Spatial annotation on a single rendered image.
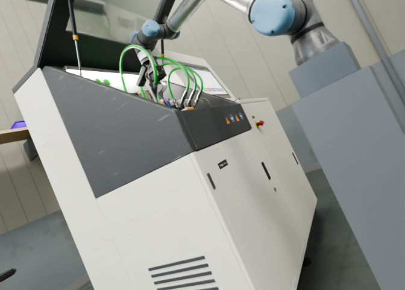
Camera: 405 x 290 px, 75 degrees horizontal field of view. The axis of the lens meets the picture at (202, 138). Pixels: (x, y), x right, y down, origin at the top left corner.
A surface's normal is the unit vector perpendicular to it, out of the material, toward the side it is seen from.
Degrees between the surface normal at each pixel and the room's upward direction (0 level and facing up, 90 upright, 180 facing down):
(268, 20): 97
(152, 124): 90
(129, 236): 90
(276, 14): 96
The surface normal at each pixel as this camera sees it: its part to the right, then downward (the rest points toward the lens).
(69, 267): 0.72, -0.37
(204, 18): -0.56, 0.20
